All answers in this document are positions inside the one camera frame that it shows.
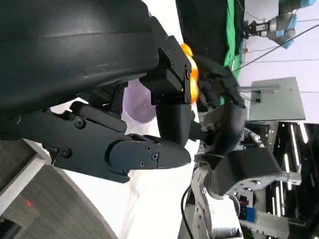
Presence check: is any green cloth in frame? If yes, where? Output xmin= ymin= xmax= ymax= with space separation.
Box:
xmin=222 ymin=0 xmax=246 ymax=77

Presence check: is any orange white toy bread roll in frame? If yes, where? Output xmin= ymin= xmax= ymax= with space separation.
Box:
xmin=180 ymin=42 xmax=200 ymax=103

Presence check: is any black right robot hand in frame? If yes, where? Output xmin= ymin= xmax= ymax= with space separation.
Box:
xmin=196 ymin=56 xmax=248 ymax=160

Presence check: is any grey metal cabinet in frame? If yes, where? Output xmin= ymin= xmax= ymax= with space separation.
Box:
xmin=248 ymin=77 xmax=306 ymax=123

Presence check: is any black rack with lights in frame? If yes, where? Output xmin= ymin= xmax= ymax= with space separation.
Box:
xmin=264 ymin=121 xmax=319 ymax=239

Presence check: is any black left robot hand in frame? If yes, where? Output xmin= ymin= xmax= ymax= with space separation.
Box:
xmin=0 ymin=0 xmax=195 ymax=184

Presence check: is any black background cable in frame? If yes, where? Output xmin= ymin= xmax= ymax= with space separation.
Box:
xmin=233 ymin=24 xmax=319 ymax=73

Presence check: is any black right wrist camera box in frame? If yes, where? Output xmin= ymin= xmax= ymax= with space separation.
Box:
xmin=211 ymin=147 xmax=283 ymax=197

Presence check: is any black backdrop cloth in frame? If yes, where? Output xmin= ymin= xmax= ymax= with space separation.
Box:
xmin=175 ymin=0 xmax=246 ymax=73

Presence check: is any lilac plate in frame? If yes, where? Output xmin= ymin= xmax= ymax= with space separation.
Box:
xmin=123 ymin=81 xmax=157 ymax=123

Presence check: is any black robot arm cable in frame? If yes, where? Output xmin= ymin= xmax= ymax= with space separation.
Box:
xmin=180 ymin=186 xmax=200 ymax=239

